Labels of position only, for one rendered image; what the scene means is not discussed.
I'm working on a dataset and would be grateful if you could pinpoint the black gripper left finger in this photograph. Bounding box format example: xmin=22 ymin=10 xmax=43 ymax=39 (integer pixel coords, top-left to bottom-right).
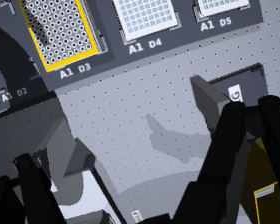
xmin=0 ymin=118 xmax=76 ymax=224

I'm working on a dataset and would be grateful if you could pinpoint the light grey base plate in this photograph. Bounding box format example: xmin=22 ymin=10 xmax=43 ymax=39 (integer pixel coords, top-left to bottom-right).
xmin=0 ymin=0 xmax=280 ymax=224

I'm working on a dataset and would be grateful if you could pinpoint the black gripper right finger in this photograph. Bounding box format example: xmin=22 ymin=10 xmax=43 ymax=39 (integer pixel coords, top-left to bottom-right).
xmin=170 ymin=75 xmax=280 ymax=224

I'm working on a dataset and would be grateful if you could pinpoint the dark grey flat plate with white rg label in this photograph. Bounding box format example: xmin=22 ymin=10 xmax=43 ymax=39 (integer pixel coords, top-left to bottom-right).
xmin=210 ymin=64 xmax=268 ymax=107

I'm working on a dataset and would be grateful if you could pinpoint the yellow-framed tip rack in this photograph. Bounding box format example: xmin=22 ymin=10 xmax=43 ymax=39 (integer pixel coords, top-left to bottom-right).
xmin=18 ymin=0 xmax=104 ymax=72

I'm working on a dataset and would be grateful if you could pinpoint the yellow open-top bin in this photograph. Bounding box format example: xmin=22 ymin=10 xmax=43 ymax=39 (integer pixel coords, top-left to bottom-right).
xmin=240 ymin=141 xmax=280 ymax=224

